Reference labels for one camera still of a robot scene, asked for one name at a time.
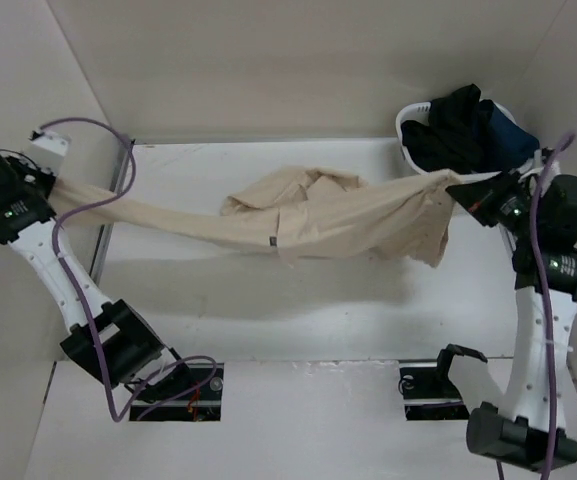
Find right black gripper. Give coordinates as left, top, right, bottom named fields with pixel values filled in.
left=447, top=166, right=545, bottom=240

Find beige trousers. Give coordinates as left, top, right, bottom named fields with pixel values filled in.
left=49, top=167, right=461, bottom=267

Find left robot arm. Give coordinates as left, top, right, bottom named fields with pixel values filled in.
left=0, top=152, right=196, bottom=404

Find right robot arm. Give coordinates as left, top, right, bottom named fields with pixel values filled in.
left=431, top=173, right=577, bottom=476

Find dark blue garment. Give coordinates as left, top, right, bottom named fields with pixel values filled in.
left=478, top=100, right=540, bottom=172

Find black garment in basket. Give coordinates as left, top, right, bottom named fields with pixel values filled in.
left=401, top=84, right=485, bottom=174

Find white laundry basket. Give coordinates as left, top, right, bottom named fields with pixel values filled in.
left=396, top=98, right=540, bottom=183

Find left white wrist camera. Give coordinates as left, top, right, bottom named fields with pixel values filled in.
left=24, top=130, right=71, bottom=177

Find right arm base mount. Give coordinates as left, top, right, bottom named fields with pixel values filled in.
left=398, top=362, right=469, bottom=421

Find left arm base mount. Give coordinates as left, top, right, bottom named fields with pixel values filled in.
left=128, top=362, right=224, bottom=422

